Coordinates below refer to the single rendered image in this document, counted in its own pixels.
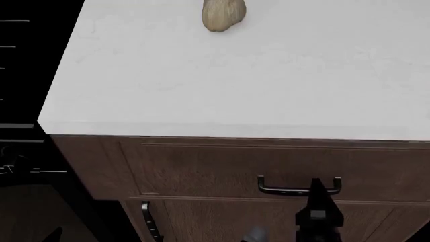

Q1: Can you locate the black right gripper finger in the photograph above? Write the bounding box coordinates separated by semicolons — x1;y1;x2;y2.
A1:
320;183;334;203
308;177;323;204

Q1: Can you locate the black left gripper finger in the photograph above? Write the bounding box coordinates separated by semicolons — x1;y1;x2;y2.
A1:
42;226;64;242

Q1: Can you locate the brown wooden drawer front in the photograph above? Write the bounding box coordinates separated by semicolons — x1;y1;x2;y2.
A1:
118;140;430;204

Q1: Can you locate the black kitchen stove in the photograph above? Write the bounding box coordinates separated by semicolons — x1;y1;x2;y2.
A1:
0;0;130;242

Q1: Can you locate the brown wooden cabinet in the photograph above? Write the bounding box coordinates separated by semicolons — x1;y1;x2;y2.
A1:
49;134;430;242

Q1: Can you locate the brown wooden cabinet door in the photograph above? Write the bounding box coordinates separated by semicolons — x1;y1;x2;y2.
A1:
128;196;430;242

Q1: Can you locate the beige garlic bulb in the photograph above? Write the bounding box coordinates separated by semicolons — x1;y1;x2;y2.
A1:
201;0;247;33

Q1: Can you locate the black drawer handle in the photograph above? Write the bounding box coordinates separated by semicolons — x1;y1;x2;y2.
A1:
257;175;343;196

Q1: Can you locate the black door handle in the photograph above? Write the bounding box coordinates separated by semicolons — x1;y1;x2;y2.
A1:
140;200;163;242

